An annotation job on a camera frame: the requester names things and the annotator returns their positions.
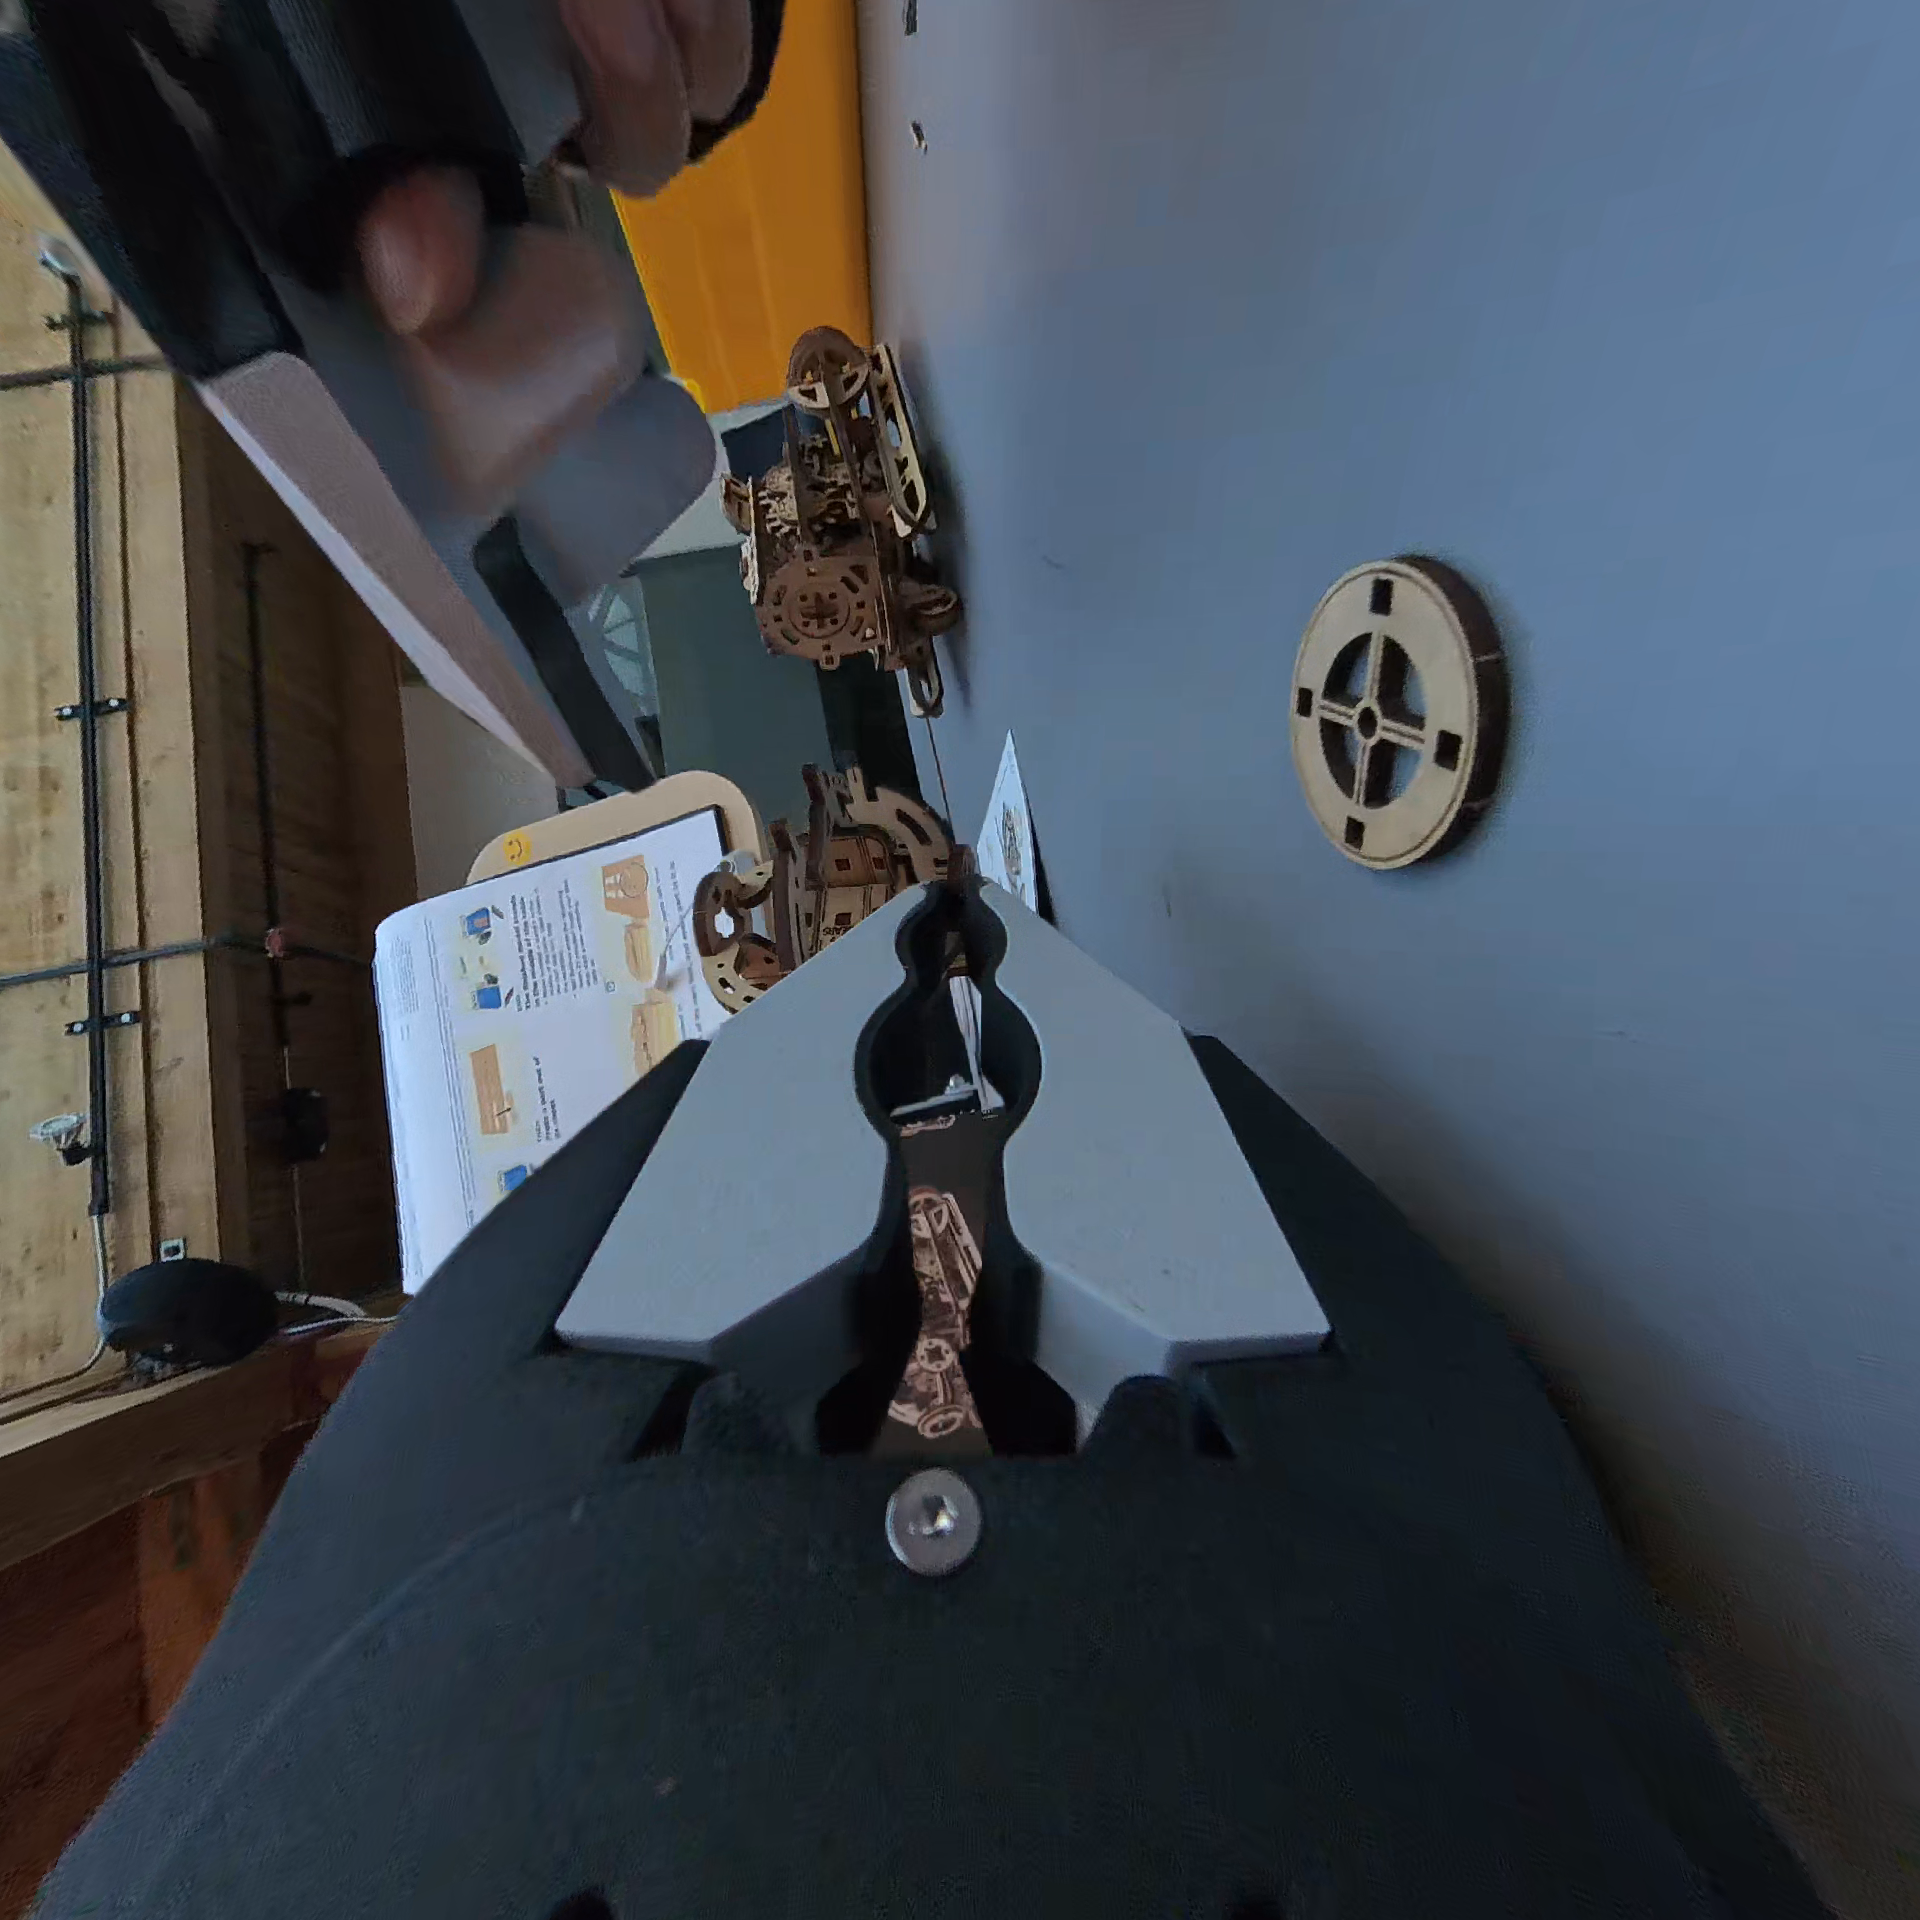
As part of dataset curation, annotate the yellow plastic bin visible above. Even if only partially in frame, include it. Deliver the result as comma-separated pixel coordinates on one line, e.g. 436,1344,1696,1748
613,0,876,413

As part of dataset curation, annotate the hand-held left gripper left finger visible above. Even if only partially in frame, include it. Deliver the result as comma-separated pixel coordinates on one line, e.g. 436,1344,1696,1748
556,883,964,1454

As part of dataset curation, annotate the white assembly instruction booklet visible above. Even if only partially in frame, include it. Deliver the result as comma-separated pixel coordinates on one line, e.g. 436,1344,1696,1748
975,731,1040,903

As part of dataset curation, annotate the large wooden mechanical model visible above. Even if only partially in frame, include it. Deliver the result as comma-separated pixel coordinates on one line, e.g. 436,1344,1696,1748
719,327,964,720

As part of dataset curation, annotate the black round device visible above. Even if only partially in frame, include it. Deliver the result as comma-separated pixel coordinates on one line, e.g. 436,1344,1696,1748
96,1256,280,1368

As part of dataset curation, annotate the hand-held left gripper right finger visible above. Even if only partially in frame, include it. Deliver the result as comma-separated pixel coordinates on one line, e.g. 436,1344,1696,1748
960,883,1335,1454

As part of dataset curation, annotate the laminated instruction sheet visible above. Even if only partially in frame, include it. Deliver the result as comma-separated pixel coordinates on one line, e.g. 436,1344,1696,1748
372,806,734,1295

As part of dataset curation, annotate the person's right hand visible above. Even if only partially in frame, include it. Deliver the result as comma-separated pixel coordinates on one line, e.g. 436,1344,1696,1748
359,0,754,343

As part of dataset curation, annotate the spoked wooden wheel disc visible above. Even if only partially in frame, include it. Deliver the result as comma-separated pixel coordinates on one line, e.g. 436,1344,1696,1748
1287,557,1510,873

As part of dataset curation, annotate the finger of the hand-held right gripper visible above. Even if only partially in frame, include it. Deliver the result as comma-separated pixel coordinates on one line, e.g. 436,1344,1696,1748
194,351,664,797

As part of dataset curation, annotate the small wooden model assembly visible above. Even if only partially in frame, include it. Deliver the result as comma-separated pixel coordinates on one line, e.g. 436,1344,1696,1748
692,766,975,1009

